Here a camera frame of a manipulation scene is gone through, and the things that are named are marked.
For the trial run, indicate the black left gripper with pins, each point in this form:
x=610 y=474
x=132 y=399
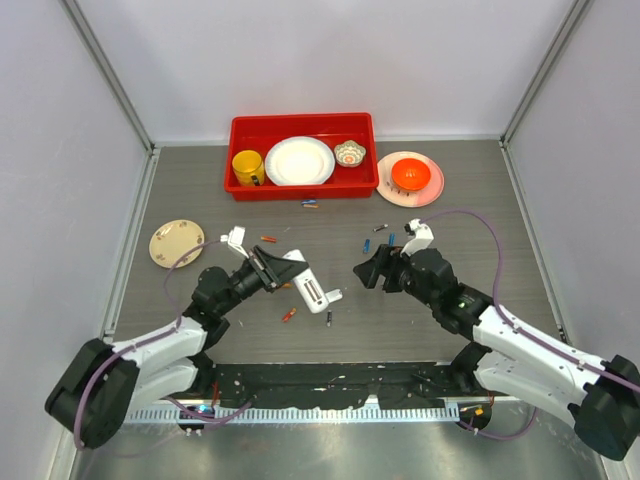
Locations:
x=271 y=270

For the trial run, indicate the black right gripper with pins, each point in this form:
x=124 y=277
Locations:
x=370 y=271

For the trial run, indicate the white remote control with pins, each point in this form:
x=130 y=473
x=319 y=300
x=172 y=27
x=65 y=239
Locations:
x=315 y=297

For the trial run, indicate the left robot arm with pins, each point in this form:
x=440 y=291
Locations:
x=105 y=382

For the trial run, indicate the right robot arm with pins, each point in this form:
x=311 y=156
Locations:
x=598 y=398

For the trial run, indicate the red orange battery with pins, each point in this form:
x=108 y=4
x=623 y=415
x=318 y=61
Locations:
x=287 y=317

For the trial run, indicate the blue orange battery near bin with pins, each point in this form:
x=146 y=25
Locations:
x=309 y=204

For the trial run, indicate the pink plate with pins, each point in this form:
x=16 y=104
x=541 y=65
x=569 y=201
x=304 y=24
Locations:
x=390 y=192

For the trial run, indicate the orange bowl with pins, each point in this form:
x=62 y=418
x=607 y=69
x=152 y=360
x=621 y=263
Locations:
x=410 y=174

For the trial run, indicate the yellow mug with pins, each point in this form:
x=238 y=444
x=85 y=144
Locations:
x=248 y=168

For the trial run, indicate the white plate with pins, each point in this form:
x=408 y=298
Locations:
x=299 y=161

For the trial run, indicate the cream floral saucer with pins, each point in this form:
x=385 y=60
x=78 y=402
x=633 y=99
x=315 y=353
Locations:
x=173 y=239

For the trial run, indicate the small patterned flower bowl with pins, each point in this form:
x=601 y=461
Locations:
x=349 y=154

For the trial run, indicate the red plastic bin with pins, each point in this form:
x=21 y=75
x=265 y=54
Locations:
x=261 y=133

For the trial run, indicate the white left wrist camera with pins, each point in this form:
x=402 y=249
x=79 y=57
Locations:
x=234 y=241

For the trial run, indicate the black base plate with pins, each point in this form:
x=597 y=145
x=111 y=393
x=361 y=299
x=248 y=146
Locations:
x=333 y=386

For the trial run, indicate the white slotted cable duct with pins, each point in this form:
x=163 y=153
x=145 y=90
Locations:
x=166 y=413

